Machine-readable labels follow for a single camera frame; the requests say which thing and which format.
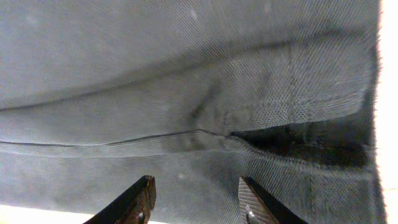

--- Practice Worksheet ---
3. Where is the black t-shirt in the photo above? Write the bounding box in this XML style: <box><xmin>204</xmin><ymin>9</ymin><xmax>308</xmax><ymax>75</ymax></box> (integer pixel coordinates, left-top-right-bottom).
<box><xmin>1</xmin><ymin>0</ymin><xmax>386</xmax><ymax>223</ymax></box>

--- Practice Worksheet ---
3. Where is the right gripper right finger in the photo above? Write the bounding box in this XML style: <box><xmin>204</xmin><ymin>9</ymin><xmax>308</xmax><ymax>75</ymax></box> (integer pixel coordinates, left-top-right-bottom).
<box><xmin>238</xmin><ymin>177</ymin><xmax>308</xmax><ymax>224</ymax></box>

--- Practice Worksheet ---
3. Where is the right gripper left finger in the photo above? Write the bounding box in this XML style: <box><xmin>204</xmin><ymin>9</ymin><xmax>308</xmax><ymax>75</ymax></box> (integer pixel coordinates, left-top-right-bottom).
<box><xmin>84</xmin><ymin>175</ymin><xmax>156</xmax><ymax>224</ymax></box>

